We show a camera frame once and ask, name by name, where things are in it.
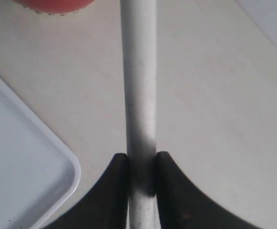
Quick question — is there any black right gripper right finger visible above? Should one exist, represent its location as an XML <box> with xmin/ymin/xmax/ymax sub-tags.
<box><xmin>155</xmin><ymin>152</ymin><xmax>256</xmax><ymax>229</ymax></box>

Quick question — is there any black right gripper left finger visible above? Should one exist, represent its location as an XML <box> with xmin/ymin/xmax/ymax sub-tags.
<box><xmin>45</xmin><ymin>153</ymin><xmax>129</xmax><ymax>229</ymax></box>

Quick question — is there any wooden drumstick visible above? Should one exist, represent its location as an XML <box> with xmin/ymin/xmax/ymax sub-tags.
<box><xmin>120</xmin><ymin>0</ymin><xmax>157</xmax><ymax>229</ymax></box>

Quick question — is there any small red drum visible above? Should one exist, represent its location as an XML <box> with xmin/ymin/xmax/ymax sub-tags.
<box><xmin>14</xmin><ymin>0</ymin><xmax>94</xmax><ymax>15</ymax></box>

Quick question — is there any white rectangular plastic tray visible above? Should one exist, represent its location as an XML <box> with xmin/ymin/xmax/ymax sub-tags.
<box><xmin>0</xmin><ymin>79</ymin><xmax>81</xmax><ymax>229</ymax></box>

